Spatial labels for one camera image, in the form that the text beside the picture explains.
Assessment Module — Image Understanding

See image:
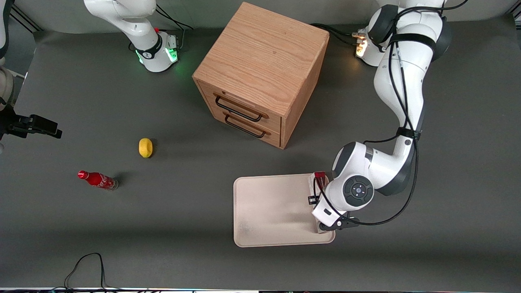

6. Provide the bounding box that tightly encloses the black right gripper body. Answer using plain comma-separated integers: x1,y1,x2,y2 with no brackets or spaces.
0,105,32,141

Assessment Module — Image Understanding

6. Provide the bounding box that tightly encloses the red cookie box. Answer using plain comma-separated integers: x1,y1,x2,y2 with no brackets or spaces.
307,171,335,236

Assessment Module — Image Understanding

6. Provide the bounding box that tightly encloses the white plastic tray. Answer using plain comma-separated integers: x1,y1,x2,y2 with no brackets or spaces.
233,173,336,248

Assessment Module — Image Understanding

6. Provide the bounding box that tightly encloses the wooden drawer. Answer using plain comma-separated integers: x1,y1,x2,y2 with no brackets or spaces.
201,83,283,133
212,107,282,148

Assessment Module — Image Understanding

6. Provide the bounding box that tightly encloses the red cola bottle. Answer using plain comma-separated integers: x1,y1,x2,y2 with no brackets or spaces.
77,170,119,190

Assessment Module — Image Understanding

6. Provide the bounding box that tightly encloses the wooden drawer cabinet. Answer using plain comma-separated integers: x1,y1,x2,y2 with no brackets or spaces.
192,2,330,150

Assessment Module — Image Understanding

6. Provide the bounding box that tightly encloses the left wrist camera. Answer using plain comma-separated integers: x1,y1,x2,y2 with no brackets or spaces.
319,217,360,232

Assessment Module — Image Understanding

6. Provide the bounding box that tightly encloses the black metal drawer handle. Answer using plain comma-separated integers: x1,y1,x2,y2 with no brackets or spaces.
214,94,269,122
224,114,271,139

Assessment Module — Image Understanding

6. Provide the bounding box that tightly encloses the black cable on table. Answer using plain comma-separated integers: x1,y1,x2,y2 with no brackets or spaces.
52,252,123,292

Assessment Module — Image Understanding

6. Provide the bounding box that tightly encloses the black right base cable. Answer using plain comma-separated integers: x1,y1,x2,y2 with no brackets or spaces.
156,5,194,51

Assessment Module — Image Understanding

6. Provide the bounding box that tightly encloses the black base cable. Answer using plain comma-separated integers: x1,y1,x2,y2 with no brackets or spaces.
311,23,365,46
156,5,194,51

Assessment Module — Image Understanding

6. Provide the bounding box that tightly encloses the black left base cable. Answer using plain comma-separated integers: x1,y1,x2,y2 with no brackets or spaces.
311,23,365,46

